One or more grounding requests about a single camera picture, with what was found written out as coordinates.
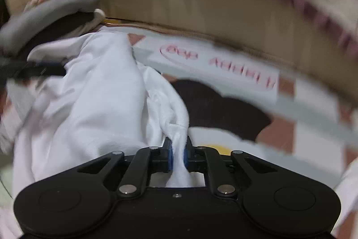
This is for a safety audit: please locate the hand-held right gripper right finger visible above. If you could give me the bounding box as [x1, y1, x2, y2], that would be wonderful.
[183, 136, 279, 198]

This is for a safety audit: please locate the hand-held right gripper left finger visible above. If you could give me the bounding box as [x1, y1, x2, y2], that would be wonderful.
[77, 137, 173, 198]

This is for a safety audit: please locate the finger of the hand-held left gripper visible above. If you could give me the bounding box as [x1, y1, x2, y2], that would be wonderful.
[0, 60, 67, 82]

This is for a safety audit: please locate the white t-shirt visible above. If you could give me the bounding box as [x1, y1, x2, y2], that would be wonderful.
[6, 32, 207, 189]

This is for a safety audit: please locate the cardboard box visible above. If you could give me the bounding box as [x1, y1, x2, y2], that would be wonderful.
[92, 0, 358, 105]

